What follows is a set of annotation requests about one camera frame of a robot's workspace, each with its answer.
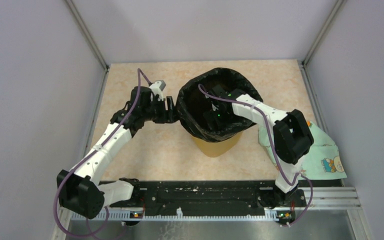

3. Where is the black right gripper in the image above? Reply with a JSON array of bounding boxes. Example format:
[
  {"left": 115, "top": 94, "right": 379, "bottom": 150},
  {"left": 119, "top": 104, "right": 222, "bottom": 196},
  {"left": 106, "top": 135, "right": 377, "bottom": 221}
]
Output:
[{"left": 204, "top": 106, "right": 241, "bottom": 137}]

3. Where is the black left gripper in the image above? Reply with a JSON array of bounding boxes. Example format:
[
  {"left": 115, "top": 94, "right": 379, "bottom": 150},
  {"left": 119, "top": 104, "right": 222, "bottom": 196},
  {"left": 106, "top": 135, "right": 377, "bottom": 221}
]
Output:
[{"left": 142, "top": 95, "right": 182, "bottom": 124}]

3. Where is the black plastic trash bag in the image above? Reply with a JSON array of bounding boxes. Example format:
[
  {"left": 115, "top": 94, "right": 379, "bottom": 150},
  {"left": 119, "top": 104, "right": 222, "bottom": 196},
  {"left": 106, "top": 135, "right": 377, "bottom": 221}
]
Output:
[{"left": 175, "top": 67, "right": 263, "bottom": 143}]

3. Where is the yellow ribbed trash bin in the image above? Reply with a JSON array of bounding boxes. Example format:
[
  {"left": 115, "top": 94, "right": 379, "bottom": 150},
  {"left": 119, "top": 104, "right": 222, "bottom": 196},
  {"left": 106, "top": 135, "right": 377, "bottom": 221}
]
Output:
[{"left": 191, "top": 132, "right": 243, "bottom": 158}]

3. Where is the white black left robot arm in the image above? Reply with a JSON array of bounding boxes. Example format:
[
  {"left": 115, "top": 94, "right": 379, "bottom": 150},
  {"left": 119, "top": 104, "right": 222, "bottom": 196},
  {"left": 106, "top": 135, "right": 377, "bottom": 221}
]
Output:
[{"left": 56, "top": 80, "right": 176, "bottom": 219}]

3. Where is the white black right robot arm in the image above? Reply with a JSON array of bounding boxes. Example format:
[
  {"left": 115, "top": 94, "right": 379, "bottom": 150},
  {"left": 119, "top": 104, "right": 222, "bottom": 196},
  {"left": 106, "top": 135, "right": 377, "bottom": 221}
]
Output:
[{"left": 198, "top": 84, "right": 314, "bottom": 206}]

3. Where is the light green patterned cloth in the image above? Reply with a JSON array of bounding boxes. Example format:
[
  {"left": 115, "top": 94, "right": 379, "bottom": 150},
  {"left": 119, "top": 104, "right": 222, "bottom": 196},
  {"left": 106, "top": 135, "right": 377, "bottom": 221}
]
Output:
[{"left": 257, "top": 119, "right": 348, "bottom": 181}]

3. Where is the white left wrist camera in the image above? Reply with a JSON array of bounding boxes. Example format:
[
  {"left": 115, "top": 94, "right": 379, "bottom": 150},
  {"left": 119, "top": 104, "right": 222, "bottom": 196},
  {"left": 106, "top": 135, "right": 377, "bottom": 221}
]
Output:
[{"left": 149, "top": 80, "right": 166, "bottom": 101}]

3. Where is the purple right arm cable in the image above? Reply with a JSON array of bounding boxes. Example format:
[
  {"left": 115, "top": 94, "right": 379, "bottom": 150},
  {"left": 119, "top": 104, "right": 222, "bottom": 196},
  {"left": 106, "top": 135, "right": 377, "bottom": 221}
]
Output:
[{"left": 197, "top": 83, "right": 314, "bottom": 228}]

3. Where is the grey slotted cable duct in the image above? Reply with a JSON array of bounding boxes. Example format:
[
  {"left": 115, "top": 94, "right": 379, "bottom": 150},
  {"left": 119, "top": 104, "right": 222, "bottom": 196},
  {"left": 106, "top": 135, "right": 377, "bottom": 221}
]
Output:
[{"left": 71, "top": 209, "right": 279, "bottom": 222}]

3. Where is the left aluminium frame post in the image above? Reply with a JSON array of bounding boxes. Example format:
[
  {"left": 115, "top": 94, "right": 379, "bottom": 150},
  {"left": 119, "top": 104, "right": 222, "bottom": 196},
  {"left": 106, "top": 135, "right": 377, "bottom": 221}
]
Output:
[{"left": 63, "top": 0, "right": 110, "bottom": 71}]

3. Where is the aluminium frame post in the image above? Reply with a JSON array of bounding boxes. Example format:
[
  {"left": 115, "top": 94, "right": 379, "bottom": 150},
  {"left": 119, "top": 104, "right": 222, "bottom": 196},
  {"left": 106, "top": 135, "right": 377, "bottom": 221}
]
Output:
[
  {"left": 63, "top": 0, "right": 110, "bottom": 71},
  {"left": 301, "top": 0, "right": 347, "bottom": 69}
]

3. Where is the right aluminium frame post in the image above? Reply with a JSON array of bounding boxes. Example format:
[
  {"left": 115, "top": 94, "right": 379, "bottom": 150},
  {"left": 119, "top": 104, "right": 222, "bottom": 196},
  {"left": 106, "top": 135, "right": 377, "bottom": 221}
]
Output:
[{"left": 301, "top": 0, "right": 347, "bottom": 69}]

